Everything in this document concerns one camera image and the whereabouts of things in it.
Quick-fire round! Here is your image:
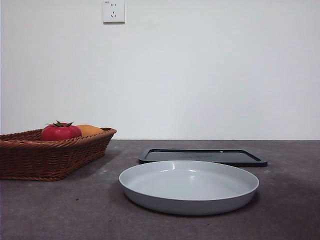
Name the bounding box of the brown wicker basket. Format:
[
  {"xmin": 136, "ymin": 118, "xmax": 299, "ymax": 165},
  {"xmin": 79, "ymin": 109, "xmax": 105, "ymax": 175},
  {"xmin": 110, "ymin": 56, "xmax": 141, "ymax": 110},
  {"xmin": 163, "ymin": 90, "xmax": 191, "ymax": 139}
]
[{"xmin": 0, "ymin": 127, "xmax": 118, "ymax": 182}]

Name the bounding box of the grey round plate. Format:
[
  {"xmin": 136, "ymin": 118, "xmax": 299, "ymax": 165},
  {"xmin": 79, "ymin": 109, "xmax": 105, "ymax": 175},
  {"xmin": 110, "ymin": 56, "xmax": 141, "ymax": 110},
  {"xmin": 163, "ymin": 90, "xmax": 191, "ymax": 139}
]
[{"xmin": 118, "ymin": 160, "xmax": 260, "ymax": 216}]

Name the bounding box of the red tomato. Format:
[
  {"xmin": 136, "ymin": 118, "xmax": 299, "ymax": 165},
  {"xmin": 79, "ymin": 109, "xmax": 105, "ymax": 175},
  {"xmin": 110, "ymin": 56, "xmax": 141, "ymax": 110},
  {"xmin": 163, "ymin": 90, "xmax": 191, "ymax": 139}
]
[{"xmin": 40, "ymin": 120, "xmax": 83, "ymax": 142}]

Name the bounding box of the white wall socket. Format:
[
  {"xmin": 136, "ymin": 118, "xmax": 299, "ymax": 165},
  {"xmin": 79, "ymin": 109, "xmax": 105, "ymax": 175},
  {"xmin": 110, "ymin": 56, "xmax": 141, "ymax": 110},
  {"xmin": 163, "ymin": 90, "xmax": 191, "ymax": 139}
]
[{"xmin": 103, "ymin": 0, "xmax": 126, "ymax": 25}]

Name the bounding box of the dark rectangular tray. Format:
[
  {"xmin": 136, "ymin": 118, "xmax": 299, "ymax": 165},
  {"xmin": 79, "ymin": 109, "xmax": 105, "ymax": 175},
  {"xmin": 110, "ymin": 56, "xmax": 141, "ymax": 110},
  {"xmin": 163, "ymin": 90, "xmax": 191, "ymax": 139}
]
[{"xmin": 138, "ymin": 148, "xmax": 269, "ymax": 168}]

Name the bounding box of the orange bread roll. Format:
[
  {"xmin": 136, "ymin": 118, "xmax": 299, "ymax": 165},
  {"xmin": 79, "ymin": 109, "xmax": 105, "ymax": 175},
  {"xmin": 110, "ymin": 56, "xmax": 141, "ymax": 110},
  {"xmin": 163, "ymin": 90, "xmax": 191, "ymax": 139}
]
[{"xmin": 76, "ymin": 124, "xmax": 104, "ymax": 137}]

